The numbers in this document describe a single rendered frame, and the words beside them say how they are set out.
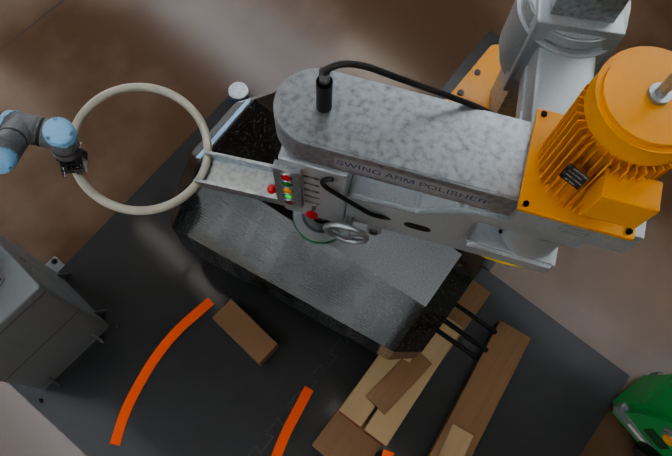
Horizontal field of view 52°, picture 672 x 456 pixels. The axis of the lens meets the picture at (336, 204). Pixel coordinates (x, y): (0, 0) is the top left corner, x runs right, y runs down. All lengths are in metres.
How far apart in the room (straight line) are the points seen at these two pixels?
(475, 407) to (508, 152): 1.69
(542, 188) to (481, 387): 1.66
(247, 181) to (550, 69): 1.07
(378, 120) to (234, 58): 2.16
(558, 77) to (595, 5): 0.22
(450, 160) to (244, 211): 1.12
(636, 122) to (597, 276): 2.24
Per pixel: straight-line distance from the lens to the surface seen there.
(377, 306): 2.56
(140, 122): 3.73
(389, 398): 3.05
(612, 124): 1.41
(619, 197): 1.50
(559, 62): 2.20
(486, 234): 2.16
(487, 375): 3.26
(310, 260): 2.59
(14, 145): 2.18
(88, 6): 4.18
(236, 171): 2.46
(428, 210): 1.97
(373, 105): 1.76
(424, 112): 1.77
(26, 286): 2.66
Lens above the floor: 3.24
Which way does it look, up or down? 70 degrees down
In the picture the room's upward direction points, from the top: 4 degrees clockwise
